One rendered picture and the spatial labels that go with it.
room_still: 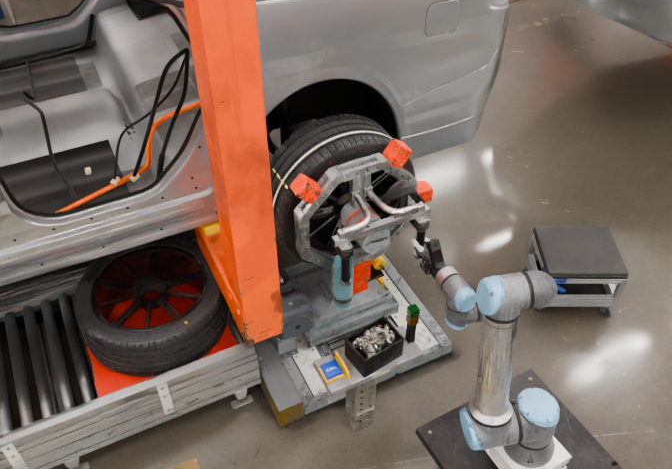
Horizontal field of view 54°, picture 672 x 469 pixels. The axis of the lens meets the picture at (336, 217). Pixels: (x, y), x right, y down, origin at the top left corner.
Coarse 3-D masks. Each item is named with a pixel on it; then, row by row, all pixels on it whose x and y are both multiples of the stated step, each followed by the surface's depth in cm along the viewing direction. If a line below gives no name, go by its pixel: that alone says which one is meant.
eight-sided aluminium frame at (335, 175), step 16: (368, 160) 265; (384, 160) 264; (336, 176) 256; (352, 176) 260; (400, 176) 273; (304, 208) 264; (304, 224) 264; (400, 224) 293; (304, 240) 270; (304, 256) 276; (320, 256) 282; (352, 256) 298; (368, 256) 296
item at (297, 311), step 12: (288, 276) 311; (288, 288) 310; (288, 300) 303; (300, 300) 303; (288, 312) 298; (300, 312) 300; (312, 312) 307; (288, 324) 298; (300, 324) 302; (312, 324) 310; (276, 336) 310; (288, 336) 304; (276, 348) 320; (288, 348) 319
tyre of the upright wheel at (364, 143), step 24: (336, 120) 275; (360, 120) 278; (288, 144) 272; (312, 144) 266; (336, 144) 262; (360, 144) 264; (384, 144) 270; (288, 168) 267; (312, 168) 260; (408, 168) 285; (288, 192) 264; (288, 216) 270; (288, 240) 278
